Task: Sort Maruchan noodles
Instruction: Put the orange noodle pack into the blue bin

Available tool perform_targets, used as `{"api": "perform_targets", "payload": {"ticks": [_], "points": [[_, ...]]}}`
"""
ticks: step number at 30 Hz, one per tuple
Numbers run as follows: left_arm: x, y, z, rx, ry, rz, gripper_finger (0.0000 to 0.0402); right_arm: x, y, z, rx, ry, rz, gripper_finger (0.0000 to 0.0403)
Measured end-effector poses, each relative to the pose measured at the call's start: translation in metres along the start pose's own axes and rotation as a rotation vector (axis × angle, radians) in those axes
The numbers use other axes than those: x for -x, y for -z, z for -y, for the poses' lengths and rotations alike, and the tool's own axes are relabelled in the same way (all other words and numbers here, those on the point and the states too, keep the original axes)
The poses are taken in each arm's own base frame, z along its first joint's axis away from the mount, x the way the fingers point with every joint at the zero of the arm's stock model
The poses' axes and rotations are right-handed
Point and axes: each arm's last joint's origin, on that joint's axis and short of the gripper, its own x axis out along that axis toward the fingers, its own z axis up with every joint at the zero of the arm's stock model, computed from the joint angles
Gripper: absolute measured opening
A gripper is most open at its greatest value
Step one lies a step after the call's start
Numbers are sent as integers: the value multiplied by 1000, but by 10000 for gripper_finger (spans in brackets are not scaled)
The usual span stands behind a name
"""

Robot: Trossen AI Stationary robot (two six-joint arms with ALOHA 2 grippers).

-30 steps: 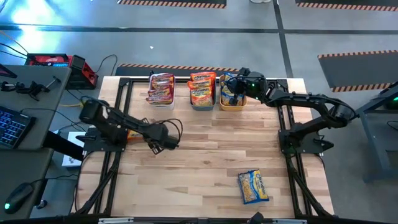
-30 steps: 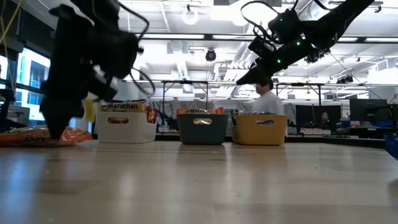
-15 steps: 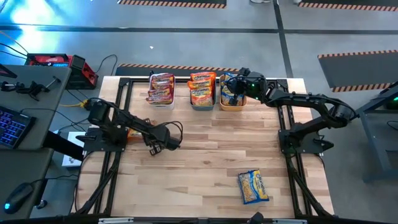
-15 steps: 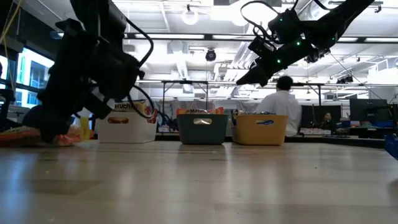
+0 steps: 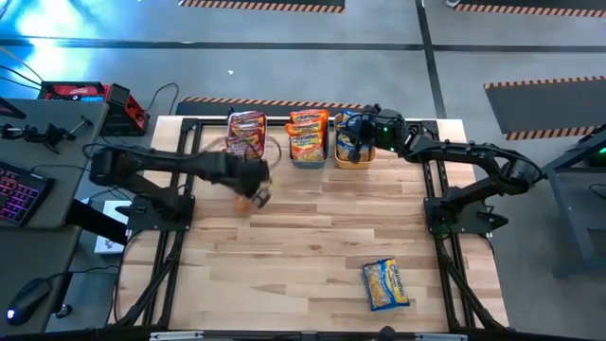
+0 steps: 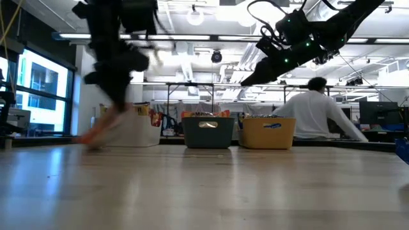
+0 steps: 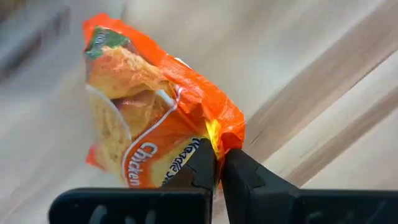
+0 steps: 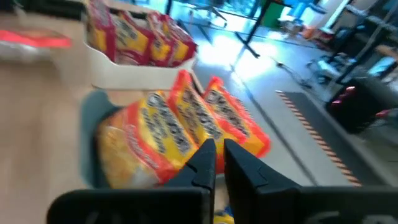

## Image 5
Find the black computer mouse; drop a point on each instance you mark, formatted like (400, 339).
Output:
(28, 300)

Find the black clamp tool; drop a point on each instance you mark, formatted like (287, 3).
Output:
(52, 137)

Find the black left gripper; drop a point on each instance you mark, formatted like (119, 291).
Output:
(248, 177)

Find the black desk leg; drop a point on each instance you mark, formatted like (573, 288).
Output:
(94, 222)

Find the grey desk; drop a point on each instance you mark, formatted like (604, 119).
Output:
(57, 108)
(28, 256)

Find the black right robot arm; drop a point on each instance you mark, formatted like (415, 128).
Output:
(473, 156)

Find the black round knob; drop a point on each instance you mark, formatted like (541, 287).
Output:
(63, 311)

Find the white cardboard box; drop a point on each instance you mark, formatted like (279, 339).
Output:
(111, 246)

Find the white plastic bin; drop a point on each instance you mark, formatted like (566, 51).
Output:
(265, 142)

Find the red black power box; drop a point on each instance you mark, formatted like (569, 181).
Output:
(128, 113)

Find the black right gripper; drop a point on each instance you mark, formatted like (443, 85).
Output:
(386, 130)

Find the silver frame bracket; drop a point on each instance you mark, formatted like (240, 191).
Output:
(440, 337)
(175, 335)

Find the black stand foot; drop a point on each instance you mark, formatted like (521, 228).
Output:
(9, 110)

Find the black mat hazard-striped edge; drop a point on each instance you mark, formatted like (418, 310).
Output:
(544, 109)
(213, 110)
(521, 4)
(260, 4)

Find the backlit black keyboard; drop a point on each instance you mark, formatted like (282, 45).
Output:
(23, 194)

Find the red flat case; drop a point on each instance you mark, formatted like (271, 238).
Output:
(71, 91)

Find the yellow plastic bin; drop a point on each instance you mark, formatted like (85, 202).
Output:
(352, 166)

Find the teal plastic bin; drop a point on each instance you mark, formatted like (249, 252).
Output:
(308, 164)

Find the black side table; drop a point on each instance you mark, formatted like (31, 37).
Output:
(570, 222)

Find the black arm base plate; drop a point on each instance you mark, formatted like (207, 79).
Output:
(137, 220)
(473, 222)

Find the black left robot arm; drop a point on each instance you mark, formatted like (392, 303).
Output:
(156, 163)

